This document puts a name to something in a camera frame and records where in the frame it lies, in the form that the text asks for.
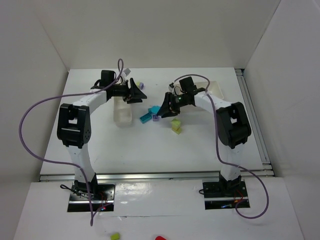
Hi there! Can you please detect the small purple lego brick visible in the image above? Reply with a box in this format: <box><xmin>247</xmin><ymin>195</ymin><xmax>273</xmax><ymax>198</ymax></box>
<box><xmin>152</xmin><ymin>115</ymin><xmax>160</xmax><ymax>122</ymax></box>

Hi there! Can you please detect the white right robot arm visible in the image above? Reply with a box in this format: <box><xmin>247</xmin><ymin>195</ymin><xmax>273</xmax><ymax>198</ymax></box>
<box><xmin>157</xmin><ymin>74</ymin><xmax>252</xmax><ymax>190</ymax></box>

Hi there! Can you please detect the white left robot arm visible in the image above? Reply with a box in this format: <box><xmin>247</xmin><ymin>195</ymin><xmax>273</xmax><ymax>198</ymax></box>
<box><xmin>57</xmin><ymin>68</ymin><xmax>147</xmax><ymax>193</ymax></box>

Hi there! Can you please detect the small teal lego brick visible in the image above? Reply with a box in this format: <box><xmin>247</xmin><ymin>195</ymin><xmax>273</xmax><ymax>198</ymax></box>
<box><xmin>148</xmin><ymin>105</ymin><xmax>161</xmax><ymax>115</ymax></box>

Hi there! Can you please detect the light green lego stack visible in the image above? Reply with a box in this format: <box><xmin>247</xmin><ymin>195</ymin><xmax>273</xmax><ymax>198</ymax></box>
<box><xmin>171</xmin><ymin>118</ymin><xmax>182</xmax><ymax>135</ymax></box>

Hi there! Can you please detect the narrow white compartment tray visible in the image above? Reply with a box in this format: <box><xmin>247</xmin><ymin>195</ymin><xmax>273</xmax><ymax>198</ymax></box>
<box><xmin>113</xmin><ymin>97</ymin><xmax>133</xmax><ymax>128</ymax></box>

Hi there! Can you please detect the long teal lego brick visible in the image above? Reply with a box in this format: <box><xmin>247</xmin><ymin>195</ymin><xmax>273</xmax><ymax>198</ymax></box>
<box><xmin>139</xmin><ymin>112</ymin><xmax>153</xmax><ymax>124</ymax></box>

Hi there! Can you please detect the wide white compartment tray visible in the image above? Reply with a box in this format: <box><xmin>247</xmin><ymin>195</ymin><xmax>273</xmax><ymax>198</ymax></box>
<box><xmin>167</xmin><ymin>80</ymin><xmax>225</xmax><ymax>100</ymax></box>

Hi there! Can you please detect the red object at edge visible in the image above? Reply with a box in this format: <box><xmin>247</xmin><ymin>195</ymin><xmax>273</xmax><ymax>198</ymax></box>
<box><xmin>154</xmin><ymin>235</ymin><xmax>167</xmax><ymax>240</ymax></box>

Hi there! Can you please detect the green lego on foreground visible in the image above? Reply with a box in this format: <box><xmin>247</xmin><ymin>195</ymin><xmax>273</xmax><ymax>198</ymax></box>
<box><xmin>110</xmin><ymin>232</ymin><xmax>121</xmax><ymax>240</ymax></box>

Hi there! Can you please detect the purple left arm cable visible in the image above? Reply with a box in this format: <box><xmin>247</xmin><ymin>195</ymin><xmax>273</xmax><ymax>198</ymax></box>
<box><xmin>18</xmin><ymin>58</ymin><xmax>125</xmax><ymax>227</ymax></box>

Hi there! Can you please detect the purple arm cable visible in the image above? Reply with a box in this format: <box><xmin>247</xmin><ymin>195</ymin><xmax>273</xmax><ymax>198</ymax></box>
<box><xmin>18</xmin><ymin>58</ymin><xmax>125</xmax><ymax>227</ymax></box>
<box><xmin>173</xmin><ymin>73</ymin><xmax>270</xmax><ymax>220</ymax></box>

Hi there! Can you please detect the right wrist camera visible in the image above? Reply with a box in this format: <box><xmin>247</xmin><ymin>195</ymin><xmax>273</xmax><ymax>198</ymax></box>
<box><xmin>168</xmin><ymin>82</ymin><xmax>182</xmax><ymax>96</ymax></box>

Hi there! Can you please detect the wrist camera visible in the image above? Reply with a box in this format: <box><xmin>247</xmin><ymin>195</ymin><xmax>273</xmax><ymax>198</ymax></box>
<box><xmin>168</xmin><ymin>82</ymin><xmax>182</xmax><ymax>96</ymax></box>
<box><xmin>122</xmin><ymin>68</ymin><xmax>131</xmax><ymax>77</ymax></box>

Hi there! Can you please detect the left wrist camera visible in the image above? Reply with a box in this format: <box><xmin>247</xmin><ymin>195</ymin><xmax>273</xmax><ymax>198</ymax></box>
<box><xmin>122</xmin><ymin>68</ymin><xmax>131</xmax><ymax>77</ymax></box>

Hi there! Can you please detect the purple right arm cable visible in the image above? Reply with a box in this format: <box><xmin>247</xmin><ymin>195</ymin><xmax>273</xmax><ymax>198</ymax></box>
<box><xmin>173</xmin><ymin>73</ymin><xmax>270</xmax><ymax>220</ymax></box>

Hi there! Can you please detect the aluminium rail front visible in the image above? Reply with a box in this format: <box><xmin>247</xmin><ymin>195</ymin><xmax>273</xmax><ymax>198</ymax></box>
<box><xmin>38</xmin><ymin>170</ymin><xmax>276</xmax><ymax>183</ymax></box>

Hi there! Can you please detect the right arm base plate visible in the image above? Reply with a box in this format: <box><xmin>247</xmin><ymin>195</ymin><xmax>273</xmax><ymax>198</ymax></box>
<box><xmin>198</xmin><ymin>179</ymin><xmax>250</xmax><ymax>210</ymax></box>

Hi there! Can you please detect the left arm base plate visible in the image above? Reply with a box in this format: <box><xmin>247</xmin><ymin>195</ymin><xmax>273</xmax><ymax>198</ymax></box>
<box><xmin>60</xmin><ymin>184</ymin><xmax>116</xmax><ymax>213</ymax></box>

